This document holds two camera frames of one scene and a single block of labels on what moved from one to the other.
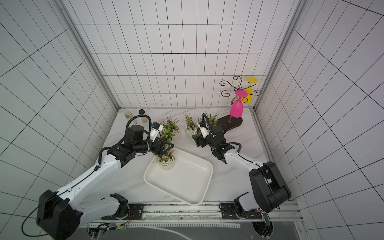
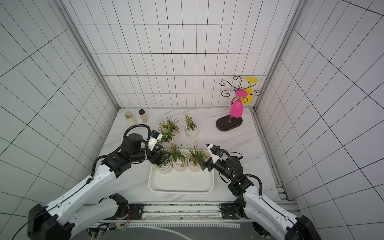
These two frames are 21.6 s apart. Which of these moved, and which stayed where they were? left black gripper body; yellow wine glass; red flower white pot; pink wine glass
Moved: red flower white pot; left black gripper body
Stayed: pink wine glass; yellow wine glass
